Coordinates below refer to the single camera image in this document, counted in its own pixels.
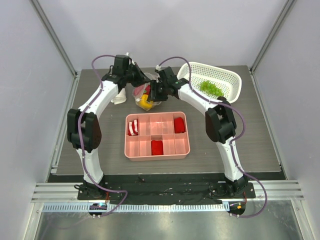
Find white slotted cable duct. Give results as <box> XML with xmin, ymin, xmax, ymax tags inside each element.
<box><xmin>42</xmin><ymin>202</ymin><xmax>230</xmax><ymax>214</ymax></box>

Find red cloth roll lower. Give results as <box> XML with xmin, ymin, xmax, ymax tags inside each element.
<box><xmin>151</xmin><ymin>140</ymin><xmax>164</xmax><ymax>156</ymax></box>

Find white perforated plastic basket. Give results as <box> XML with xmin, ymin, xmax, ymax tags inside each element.
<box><xmin>177</xmin><ymin>62</ymin><xmax>242</xmax><ymax>103</ymax></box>

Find pink compartment tray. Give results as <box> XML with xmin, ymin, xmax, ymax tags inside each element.
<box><xmin>124</xmin><ymin>111</ymin><xmax>191</xmax><ymax>162</ymax></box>

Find red toy strawberry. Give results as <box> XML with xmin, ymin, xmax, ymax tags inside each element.
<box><xmin>133</xmin><ymin>84</ymin><xmax>150</xmax><ymax>96</ymax></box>

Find red cloth roll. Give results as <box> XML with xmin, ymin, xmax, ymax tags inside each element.
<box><xmin>173</xmin><ymin>117</ymin><xmax>186</xmax><ymax>134</ymax></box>
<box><xmin>151</xmin><ymin>140</ymin><xmax>164</xmax><ymax>156</ymax></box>

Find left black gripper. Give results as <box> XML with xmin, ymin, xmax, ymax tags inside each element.
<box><xmin>124</xmin><ymin>62</ymin><xmax>151</xmax><ymax>89</ymax></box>

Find red cloth roll upper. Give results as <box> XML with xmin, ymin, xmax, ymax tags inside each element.
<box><xmin>173</xmin><ymin>117</ymin><xmax>186</xmax><ymax>134</ymax></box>

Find red white striped sock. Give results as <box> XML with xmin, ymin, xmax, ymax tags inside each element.
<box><xmin>127</xmin><ymin>119</ymin><xmax>139</xmax><ymax>136</ymax></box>

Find white rolled cloth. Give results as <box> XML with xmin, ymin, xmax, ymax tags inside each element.
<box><xmin>111</xmin><ymin>88</ymin><xmax>127</xmax><ymax>105</ymax></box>

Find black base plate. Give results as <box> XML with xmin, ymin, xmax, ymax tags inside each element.
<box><xmin>74</xmin><ymin>173</ymin><xmax>256</xmax><ymax>206</ymax></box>

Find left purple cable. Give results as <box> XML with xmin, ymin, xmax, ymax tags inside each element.
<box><xmin>76</xmin><ymin>54</ymin><xmax>129</xmax><ymax>217</ymax></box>

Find purple cable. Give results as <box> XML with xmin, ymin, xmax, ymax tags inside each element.
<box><xmin>76</xmin><ymin>54</ymin><xmax>129</xmax><ymax>217</ymax></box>
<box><xmin>157</xmin><ymin>56</ymin><xmax>268</xmax><ymax>219</ymax></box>

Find clear zip top bag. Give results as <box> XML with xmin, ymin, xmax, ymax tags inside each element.
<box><xmin>132</xmin><ymin>82</ymin><xmax>162</xmax><ymax>111</ymax></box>

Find yellow toy pepper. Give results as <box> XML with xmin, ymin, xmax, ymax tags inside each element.
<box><xmin>138</xmin><ymin>94</ymin><xmax>154</xmax><ymax>111</ymax></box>

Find green toy grapes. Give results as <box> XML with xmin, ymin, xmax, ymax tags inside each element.
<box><xmin>199</xmin><ymin>80</ymin><xmax>224</xmax><ymax>97</ymax></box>

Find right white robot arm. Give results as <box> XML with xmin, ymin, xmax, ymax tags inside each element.
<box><xmin>150</xmin><ymin>67</ymin><xmax>244</xmax><ymax>198</ymax></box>

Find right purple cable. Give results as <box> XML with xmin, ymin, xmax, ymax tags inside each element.
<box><xmin>157</xmin><ymin>56</ymin><xmax>268</xmax><ymax>219</ymax></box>

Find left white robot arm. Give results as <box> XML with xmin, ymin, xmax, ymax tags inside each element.
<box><xmin>67</xmin><ymin>54</ymin><xmax>149</xmax><ymax>200</ymax></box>

